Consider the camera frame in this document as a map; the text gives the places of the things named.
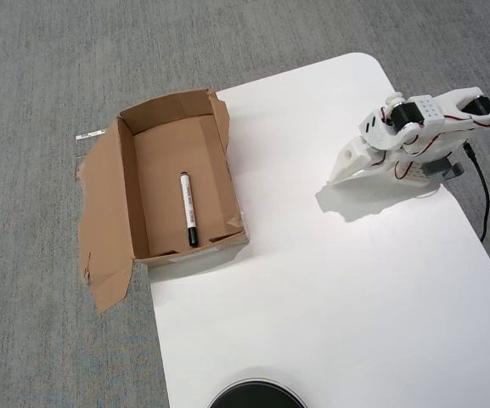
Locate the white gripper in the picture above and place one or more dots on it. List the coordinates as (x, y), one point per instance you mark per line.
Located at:
(352, 162)

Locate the white marker pen black cap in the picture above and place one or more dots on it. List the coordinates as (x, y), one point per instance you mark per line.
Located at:
(188, 204)

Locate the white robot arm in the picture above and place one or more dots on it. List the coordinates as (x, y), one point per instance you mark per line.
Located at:
(427, 111)

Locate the open brown cardboard box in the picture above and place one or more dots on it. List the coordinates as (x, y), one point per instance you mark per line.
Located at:
(155, 191)

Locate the grey table clamp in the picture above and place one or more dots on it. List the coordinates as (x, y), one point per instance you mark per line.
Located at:
(454, 170)

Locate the black round disc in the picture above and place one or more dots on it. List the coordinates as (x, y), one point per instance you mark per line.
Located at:
(257, 395)

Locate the white paper strip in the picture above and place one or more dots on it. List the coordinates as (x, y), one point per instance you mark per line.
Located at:
(89, 135)

